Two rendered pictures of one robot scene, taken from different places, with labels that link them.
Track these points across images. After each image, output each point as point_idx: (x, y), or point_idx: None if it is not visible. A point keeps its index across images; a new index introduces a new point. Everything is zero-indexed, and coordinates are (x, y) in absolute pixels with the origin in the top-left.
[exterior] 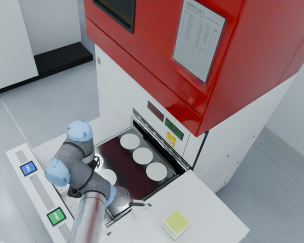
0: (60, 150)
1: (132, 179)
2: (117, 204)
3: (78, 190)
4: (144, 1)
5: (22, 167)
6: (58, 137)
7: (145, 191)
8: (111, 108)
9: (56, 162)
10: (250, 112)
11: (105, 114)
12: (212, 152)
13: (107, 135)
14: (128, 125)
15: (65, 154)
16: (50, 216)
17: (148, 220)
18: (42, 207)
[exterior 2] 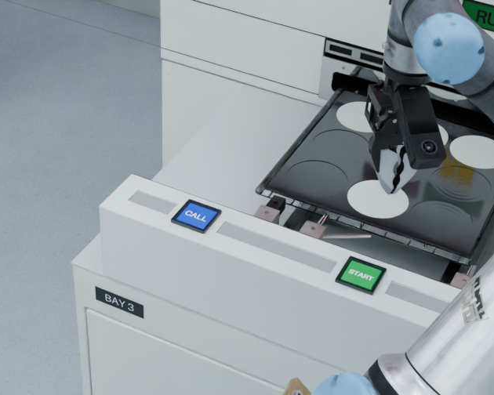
0: (426, 5)
1: (439, 181)
2: (452, 233)
3: (492, 88)
4: None
5: (181, 218)
6: (155, 179)
7: (491, 193)
8: (227, 89)
9: (447, 17)
10: None
11: (230, 100)
12: None
13: (276, 139)
14: (308, 105)
15: (448, 4)
16: (348, 280)
17: None
18: (308, 272)
